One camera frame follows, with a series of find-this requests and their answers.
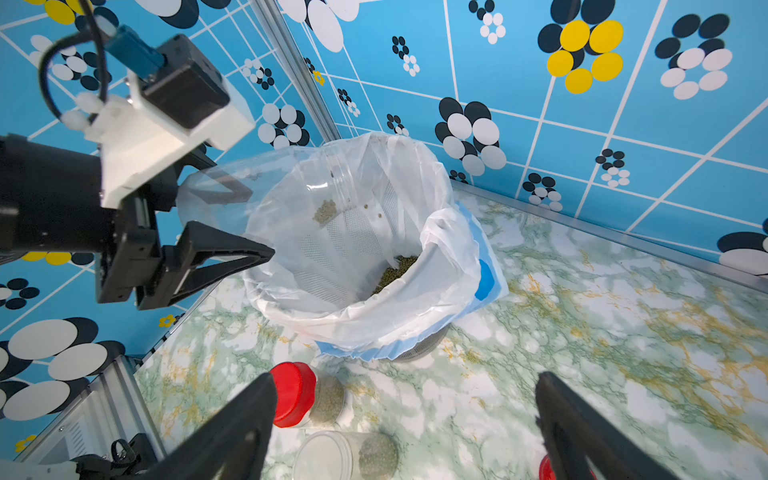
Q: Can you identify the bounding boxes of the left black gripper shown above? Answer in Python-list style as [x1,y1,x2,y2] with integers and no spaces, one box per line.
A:
[1,134,275,311]

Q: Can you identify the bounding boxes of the left black cable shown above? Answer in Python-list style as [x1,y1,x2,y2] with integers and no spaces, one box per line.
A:
[37,0,112,121]

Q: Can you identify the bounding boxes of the lidless clear jar beans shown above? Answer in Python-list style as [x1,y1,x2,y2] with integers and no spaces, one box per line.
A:
[292,431,399,480]

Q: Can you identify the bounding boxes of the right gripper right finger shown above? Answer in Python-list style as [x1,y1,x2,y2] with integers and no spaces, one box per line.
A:
[535,371,676,479]

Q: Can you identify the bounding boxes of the white plastic bin liner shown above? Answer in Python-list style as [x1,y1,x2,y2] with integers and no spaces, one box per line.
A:
[239,131,510,361]

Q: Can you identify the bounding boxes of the grey trash bin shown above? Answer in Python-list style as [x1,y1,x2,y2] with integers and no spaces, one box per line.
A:
[393,325,450,363]

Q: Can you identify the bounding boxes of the red jar lid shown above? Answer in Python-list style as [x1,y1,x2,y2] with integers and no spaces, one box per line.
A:
[538,454,598,480]

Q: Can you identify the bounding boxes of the red lid jar left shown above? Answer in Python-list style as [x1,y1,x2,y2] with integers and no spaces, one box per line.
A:
[270,362,345,429]

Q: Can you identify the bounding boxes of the clear jar with mung beans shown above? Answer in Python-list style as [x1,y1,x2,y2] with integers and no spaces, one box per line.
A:
[176,147,385,250]

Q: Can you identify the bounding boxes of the mung beans pile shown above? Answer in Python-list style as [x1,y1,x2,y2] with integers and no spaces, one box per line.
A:
[372,256,418,295]

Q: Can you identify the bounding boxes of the aluminium front rail frame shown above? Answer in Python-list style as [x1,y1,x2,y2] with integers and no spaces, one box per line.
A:
[15,356,166,464]

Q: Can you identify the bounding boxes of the left aluminium corner post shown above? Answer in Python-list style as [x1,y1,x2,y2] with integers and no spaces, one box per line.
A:
[249,0,341,142]

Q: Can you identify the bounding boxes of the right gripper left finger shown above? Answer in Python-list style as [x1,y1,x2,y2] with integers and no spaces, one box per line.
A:
[137,373,277,479]

